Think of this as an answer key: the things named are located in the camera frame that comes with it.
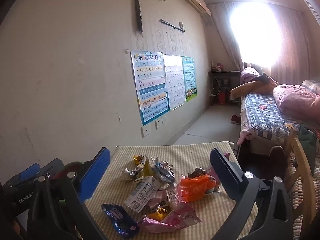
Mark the dark blue snack wrapper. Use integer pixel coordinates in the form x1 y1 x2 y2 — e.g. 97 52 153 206
101 203 139 238

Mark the blue letter wall poster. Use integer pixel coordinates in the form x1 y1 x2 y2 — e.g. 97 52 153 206
130 51 170 126

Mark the pink quilt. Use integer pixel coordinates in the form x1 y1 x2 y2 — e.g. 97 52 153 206
272 84 320 126

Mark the dark wall rail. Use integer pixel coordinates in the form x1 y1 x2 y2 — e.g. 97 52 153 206
160 19 186 33

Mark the white chart wall poster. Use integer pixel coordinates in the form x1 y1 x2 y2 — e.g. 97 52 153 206
163 54 186 110

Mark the purple folded blanket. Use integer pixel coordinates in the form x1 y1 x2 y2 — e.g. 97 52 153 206
240 67 261 85

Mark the small pink wrapper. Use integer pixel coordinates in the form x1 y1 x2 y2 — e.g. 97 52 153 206
207 152 231 189

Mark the yellow striped wrapper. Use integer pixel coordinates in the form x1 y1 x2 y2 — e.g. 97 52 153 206
147 205 171 222

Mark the white printed wrapper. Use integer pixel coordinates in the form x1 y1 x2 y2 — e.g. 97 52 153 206
124 176 160 213

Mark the bed with pink bedding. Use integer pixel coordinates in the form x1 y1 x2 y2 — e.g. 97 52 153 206
236 90 320 155

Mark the dark green cloth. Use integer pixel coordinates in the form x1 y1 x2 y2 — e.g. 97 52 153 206
299 124 317 153

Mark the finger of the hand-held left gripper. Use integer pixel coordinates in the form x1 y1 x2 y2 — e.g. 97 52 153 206
6 163 42 188
37 158 65 180

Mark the dark brown snack wrapper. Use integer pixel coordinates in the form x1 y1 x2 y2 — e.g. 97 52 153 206
187 167 208 179

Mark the orange plastic bag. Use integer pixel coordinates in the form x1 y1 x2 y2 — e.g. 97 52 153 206
177 175 217 203

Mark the red and white box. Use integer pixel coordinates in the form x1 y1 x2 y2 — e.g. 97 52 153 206
211 61 225 72

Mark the yellow checkered tablecloth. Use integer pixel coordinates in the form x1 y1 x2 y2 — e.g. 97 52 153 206
82 141 259 240

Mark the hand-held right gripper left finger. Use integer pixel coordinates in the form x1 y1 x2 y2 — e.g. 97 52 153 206
27 147 111 240

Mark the wooden chair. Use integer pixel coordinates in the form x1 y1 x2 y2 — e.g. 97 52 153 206
285 152 320 240
284 126 318 193

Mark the green chart wall poster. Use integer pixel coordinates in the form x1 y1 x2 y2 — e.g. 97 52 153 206
182 56 197 102

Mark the gold foil wrapper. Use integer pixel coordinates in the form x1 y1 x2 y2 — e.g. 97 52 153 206
132 154 150 167

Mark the tan blanket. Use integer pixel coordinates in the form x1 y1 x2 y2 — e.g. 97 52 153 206
230 81 271 98

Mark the dark hanging strip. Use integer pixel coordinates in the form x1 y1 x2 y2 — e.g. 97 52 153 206
129 0 143 34

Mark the black desk shelf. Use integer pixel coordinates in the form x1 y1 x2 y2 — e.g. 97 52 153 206
209 70 242 105

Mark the blue and silver wrapper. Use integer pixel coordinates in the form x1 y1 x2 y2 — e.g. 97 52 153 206
152 157 177 184

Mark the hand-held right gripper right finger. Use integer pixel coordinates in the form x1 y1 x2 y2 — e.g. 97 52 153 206
210 147 293 240

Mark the pink patterned curtain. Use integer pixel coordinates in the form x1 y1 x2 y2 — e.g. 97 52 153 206
207 1 313 85

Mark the pink and white wrapper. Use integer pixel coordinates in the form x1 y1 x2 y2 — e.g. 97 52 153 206
150 184 183 210

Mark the dark garment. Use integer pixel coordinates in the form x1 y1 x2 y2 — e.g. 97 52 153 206
250 72 275 86

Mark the large pink wrapper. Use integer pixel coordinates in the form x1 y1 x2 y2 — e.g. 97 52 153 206
140 201 202 233

